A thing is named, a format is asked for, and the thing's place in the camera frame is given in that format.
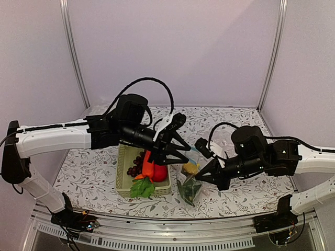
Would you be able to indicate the left aluminium frame post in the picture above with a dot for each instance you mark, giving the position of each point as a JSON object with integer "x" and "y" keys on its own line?
{"x": 66, "y": 19}

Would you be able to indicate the green pepper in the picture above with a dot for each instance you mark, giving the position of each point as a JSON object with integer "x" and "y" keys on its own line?
{"x": 189, "y": 190}

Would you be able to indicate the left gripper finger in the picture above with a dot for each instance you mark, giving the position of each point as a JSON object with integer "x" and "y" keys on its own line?
{"x": 182, "y": 144}
{"x": 170, "y": 158}

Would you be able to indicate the orange carrot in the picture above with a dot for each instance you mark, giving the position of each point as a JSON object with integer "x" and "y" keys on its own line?
{"x": 147, "y": 168}

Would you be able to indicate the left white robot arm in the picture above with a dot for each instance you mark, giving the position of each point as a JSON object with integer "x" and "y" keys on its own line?
{"x": 23, "y": 142}

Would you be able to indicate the front aluminium rail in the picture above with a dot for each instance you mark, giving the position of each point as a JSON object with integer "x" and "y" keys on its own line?
{"x": 130, "y": 233}

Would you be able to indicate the crumpled clear plastic bag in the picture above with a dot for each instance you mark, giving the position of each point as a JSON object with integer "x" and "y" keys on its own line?
{"x": 221, "y": 143}

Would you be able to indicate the green plastic basket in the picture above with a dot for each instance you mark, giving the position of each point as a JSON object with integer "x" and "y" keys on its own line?
{"x": 127, "y": 186}

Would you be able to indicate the clear zip bag blue zipper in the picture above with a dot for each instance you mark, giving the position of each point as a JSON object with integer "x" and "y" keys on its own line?
{"x": 193, "y": 156}

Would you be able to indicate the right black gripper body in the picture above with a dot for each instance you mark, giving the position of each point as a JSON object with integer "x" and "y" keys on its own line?
{"x": 248, "y": 166}

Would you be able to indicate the green leafy vegetable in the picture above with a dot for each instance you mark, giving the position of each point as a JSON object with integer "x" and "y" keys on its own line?
{"x": 142, "y": 188}

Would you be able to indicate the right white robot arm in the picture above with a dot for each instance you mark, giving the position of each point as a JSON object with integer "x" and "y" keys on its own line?
{"x": 283, "y": 157}

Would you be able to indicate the red apple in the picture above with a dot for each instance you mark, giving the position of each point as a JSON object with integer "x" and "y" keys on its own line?
{"x": 160, "y": 173}

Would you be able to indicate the yellow corn cob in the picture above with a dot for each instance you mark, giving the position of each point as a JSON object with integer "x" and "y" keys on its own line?
{"x": 191, "y": 168}

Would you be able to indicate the dark red grape bunch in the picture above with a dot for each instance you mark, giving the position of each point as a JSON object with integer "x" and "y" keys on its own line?
{"x": 137, "y": 165}

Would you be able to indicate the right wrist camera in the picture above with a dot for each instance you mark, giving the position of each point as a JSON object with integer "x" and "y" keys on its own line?
{"x": 210, "y": 151}

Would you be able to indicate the right aluminium frame post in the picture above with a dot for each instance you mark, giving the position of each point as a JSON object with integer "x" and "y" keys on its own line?
{"x": 274, "y": 54}

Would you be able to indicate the clear bag at back corner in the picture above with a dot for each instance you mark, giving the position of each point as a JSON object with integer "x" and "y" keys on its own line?
{"x": 94, "y": 110}

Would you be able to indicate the aluminium frame post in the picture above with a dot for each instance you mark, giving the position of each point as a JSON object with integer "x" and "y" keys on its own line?
{"x": 66, "y": 19}
{"x": 274, "y": 54}

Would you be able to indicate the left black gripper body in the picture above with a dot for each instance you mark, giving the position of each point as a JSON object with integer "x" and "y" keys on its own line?
{"x": 160, "y": 144}

